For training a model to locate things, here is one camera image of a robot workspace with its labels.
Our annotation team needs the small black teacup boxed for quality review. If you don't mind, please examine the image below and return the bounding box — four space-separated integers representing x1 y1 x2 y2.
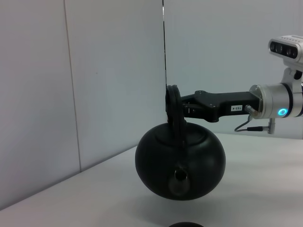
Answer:
169 221 203 227

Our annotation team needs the black round teapot with handle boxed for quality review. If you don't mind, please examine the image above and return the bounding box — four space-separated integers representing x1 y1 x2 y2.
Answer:
134 84 226 201

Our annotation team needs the grey cable with metal plug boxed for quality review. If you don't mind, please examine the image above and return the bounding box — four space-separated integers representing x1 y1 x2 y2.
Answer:
234 105 276 135

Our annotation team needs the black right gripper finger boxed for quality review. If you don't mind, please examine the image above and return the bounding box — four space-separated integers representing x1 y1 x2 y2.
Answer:
181 104 212 122
180 90 207 104

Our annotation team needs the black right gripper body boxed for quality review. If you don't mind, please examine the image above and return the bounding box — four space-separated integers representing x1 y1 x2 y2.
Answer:
190 91 260 123

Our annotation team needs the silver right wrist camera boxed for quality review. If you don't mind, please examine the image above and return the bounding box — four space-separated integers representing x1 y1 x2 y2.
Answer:
268 35 303 87

